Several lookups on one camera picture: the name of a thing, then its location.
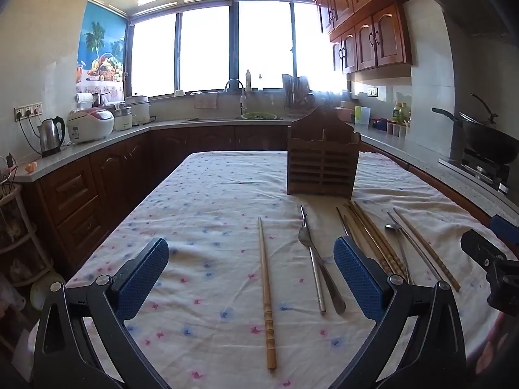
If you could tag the white corner shelf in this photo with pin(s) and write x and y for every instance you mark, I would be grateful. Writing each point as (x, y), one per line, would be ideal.
(20, 243)

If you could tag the small wall outlet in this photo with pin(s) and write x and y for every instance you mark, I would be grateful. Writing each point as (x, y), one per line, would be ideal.
(372, 91)

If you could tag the black wok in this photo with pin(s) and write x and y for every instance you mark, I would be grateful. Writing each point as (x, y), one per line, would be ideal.
(486, 137)

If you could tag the yellow oil bottle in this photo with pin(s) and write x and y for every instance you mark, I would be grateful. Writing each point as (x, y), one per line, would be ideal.
(400, 112)

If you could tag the gas stove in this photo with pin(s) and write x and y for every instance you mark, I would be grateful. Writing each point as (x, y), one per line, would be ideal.
(482, 170)

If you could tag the white and pink rice cooker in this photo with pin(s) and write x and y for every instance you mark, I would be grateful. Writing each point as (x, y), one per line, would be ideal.
(91, 125)

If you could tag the wooden lower cabinets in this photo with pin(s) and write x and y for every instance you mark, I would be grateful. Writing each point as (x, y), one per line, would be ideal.
(121, 178)

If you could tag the kitchen window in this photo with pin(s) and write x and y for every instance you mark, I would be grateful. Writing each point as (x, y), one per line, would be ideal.
(259, 44)

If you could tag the spice jar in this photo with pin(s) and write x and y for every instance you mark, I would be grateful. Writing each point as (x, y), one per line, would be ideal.
(390, 129)
(397, 130)
(403, 131)

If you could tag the wooden cabinets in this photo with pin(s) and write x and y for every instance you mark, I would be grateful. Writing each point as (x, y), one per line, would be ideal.
(121, 178)
(365, 32)

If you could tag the kitchen faucet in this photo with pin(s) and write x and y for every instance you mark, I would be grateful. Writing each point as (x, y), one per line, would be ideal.
(243, 101)

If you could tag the metal fork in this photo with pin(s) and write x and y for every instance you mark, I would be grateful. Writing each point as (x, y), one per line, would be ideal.
(303, 239)

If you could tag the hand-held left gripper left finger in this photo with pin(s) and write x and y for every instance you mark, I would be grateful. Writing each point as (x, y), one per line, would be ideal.
(142, 275)

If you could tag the steel electric kettle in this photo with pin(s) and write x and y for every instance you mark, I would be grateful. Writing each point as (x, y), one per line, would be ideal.
(50, 135)

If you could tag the paper towel roll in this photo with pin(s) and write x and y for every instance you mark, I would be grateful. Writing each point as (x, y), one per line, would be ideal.
(85, 99)

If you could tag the white pitcher with green lid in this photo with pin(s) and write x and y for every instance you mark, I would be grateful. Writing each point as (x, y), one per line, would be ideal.
(362, 115)

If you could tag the green colander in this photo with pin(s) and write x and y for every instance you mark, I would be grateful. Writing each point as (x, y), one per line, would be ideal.
(259, 116)

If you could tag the white floral tablecloth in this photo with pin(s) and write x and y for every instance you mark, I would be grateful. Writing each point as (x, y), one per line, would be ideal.
(219, 219)

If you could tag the palm and fruit wall poster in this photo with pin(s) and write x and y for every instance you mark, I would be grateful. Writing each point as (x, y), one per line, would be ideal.
(103, 48)

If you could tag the blue pot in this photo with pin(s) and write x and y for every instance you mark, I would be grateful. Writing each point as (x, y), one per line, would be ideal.
(380, 124)

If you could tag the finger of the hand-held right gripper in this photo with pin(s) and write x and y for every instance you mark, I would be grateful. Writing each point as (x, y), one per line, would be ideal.
(482, 251)
(502, 227)

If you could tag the dish rack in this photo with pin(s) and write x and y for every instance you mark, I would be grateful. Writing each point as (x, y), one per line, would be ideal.
(298, 93)

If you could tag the small orange fruit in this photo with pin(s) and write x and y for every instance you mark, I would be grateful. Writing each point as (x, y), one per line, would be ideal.
(31, 167)

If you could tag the wall outlet strip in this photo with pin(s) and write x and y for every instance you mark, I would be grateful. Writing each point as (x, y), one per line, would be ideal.
(28, 111)

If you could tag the wooden upper cabinets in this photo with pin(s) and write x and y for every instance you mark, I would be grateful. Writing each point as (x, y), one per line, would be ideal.
(365, 32)

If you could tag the grey kitchen countertop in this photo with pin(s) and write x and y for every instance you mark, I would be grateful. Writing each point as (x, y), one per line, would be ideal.
(421, 158)

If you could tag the large white rice cooker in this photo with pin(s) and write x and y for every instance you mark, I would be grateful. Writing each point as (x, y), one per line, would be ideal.
(138, 107)

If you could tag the range hood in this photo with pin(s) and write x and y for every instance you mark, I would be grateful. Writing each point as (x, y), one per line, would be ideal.
(466, 0)

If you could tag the wooden utensil holder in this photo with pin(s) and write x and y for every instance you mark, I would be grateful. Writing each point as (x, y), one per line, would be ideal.
(322, 158)

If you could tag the metal spoon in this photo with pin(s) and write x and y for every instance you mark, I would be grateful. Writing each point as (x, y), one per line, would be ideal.
(391, 229)

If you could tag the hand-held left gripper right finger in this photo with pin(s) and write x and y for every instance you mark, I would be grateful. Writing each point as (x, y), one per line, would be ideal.
(357, 275)

